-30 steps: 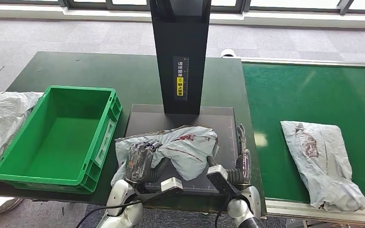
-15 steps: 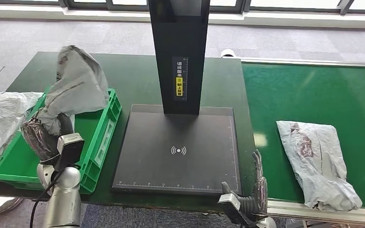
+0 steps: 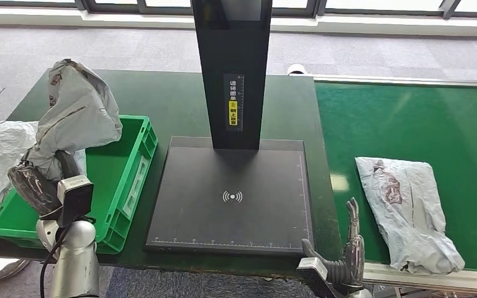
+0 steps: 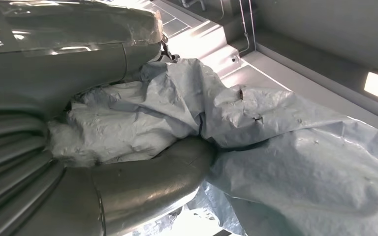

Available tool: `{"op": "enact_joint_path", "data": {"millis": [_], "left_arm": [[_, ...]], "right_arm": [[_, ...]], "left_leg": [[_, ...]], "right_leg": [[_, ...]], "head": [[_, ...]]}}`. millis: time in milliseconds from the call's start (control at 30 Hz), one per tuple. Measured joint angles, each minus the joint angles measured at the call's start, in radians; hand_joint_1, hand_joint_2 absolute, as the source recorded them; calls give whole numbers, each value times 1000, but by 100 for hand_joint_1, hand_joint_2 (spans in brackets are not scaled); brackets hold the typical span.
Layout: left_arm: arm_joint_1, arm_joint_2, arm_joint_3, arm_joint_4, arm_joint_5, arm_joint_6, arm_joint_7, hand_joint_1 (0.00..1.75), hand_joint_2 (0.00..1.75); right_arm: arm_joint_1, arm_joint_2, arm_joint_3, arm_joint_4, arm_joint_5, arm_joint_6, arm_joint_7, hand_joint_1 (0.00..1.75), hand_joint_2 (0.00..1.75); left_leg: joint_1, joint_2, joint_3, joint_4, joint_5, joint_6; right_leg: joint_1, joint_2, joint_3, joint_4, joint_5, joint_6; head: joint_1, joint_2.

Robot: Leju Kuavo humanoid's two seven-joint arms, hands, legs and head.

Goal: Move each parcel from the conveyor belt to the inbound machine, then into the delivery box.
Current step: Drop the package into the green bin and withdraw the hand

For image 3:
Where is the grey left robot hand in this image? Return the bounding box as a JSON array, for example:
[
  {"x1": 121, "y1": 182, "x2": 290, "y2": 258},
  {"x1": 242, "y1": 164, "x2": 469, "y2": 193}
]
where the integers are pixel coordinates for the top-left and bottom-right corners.
[{"x1": 7, "y1": 150, "x2": 83, "y2": 219}]

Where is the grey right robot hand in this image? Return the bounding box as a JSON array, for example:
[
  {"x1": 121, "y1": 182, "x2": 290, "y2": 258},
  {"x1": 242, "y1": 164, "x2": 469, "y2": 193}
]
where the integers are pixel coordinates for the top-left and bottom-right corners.
[{"x1": 302, "y1": 197, "x2": 366, "y2": 268}]

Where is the grey plastic mailer parcel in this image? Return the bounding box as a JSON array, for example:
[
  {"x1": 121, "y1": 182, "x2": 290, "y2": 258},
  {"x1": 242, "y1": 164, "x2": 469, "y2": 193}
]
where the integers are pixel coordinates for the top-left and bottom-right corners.
[
  {"x1": 354, "y1": 156, "x2": 466, "y2": 276},
  {"x1": 26, "y1": 58, "x2": 123, "y2": 182}
]

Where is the black inbound scanner machine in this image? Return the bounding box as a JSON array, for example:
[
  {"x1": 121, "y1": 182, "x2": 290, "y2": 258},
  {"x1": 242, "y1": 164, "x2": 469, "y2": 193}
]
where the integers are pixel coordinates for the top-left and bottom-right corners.
[{"x1": 145, "y1": 0, "x2": 314, "y2": 258}]

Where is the green conveyor belt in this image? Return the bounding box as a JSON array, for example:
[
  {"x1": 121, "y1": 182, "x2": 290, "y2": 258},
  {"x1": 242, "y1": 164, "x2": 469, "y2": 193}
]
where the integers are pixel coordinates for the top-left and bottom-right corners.
[{"x1": 315, "y1": 81, "x2": 477, "y2": 273}]

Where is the green plastic crate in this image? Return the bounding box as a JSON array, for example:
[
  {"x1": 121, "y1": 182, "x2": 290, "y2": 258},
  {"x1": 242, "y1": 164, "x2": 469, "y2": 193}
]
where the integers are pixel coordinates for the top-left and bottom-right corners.
[{"x1": 0, "y1": 115, "x2": 159, "y2": 255}]

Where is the dark green table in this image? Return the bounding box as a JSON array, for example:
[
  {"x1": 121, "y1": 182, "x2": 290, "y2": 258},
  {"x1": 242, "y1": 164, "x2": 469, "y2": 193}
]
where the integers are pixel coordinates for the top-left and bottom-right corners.
[{"x1": 0, "y1": 69, "x2": 344, "y2": 281}]

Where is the yellow black label sticker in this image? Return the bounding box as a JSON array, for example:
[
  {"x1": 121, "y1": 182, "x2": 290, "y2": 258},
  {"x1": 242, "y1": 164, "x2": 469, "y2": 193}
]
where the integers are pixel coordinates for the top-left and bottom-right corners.
[{"x1": 223, "y1": 74, "x2": 245, "y2": 132}]

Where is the white window sill ledge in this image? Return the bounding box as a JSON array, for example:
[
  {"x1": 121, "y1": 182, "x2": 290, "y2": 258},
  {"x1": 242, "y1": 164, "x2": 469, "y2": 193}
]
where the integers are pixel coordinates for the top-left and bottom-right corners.
[{"x1": 0, "y1": 6, "x2": 477, "y2": 38}]

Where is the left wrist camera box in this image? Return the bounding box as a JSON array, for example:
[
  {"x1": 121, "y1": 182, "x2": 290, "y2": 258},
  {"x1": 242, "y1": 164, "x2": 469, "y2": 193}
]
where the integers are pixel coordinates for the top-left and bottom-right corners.
[{"x1": 57, "y1": 174, "x2": 94, "y2": 229}]

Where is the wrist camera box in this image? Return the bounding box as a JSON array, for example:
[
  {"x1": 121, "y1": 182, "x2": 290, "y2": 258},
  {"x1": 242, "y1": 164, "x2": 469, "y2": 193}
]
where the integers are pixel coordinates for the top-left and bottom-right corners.
[
  {"x1": 296, "y1": 256, "x2": 340, "y2": 298},
  {"x1": 57, "y1": 174, "x2": 94, "y2": 229}
]

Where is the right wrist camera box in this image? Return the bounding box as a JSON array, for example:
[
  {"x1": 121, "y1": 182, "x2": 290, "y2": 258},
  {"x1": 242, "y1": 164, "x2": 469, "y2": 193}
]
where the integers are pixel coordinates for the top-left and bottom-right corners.
[{"x1": 296, "y1": 256, "x2": 340, "y2": 298}]

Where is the silver conveyor frame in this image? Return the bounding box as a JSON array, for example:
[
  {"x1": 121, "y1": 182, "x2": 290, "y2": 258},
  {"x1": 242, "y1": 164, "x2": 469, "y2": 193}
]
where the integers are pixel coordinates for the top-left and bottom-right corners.
[{"x1": 288, "y1": 74, "x2": 477, "y2": 295}]

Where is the dark window frame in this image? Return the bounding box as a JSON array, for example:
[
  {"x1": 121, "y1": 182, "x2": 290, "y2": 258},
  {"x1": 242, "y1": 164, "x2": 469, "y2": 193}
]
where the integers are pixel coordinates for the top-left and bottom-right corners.
[{"x1": 0, "y1": 0, "x2": 477, "y2": 19}]

